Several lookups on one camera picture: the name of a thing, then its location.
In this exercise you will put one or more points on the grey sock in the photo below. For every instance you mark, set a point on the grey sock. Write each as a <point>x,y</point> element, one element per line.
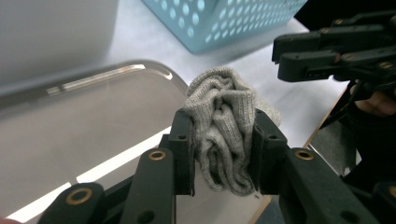
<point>218,102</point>
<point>267,110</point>

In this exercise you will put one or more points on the translucent grey box lid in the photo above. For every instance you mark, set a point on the translucent grey box lid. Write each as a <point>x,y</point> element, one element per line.
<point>62,130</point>

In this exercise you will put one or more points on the blue plastic basket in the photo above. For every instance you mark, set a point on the blue plastic basket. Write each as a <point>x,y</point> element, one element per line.
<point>218,18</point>

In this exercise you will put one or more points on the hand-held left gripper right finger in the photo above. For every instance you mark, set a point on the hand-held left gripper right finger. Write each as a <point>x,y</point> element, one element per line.
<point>311,193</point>

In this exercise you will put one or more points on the white compartment storage box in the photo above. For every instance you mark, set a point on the white compartment storage box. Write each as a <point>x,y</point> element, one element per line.
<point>46,31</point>

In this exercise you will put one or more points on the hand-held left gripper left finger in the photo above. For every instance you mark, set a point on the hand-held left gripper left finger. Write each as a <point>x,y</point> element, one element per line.
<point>155,186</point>

